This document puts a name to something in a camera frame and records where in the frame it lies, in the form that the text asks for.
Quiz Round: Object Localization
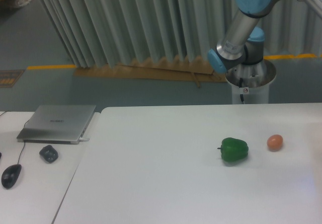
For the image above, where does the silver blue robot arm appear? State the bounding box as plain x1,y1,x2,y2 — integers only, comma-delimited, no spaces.
208,0,321,88

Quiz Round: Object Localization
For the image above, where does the green bell pepper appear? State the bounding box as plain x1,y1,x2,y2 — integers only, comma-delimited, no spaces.
217,137,249,163

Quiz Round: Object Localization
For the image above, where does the pale green folding curtain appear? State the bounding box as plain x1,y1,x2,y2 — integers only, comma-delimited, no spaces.
32,0,322,68

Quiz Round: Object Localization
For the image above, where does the silver closed laptop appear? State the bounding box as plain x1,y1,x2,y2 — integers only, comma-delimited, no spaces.
17,105,96,144

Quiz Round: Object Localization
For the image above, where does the brown egg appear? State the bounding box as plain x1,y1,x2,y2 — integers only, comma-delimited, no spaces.
267,134,283,151

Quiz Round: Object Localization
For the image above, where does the black computer mouse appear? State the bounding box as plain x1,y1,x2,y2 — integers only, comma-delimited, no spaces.
1,164,22,189

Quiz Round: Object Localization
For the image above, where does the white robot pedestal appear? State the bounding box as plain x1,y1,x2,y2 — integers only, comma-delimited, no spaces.
226,78,276,104

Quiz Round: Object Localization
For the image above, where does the black mouse cable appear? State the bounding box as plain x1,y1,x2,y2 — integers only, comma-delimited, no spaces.
0,110,34,165

